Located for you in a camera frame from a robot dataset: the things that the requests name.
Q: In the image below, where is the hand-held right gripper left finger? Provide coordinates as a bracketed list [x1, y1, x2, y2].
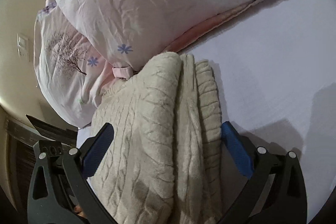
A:
[27, 123, 116, 224]

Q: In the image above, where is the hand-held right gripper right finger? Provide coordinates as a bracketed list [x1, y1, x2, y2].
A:
[216, 121, 308, 224]

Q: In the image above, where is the beige plush blanket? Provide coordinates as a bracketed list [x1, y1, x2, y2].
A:
[90, 52, 223, 224]

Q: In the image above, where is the white tree-print pillow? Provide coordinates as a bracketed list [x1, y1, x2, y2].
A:
[34, 0, 124, 128]

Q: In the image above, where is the dark wooden bed frame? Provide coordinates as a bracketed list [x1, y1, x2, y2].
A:
[4, 114, 79, 214]

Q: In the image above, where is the white wall switch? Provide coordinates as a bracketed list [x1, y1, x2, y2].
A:
[17, 33, 30, 62]

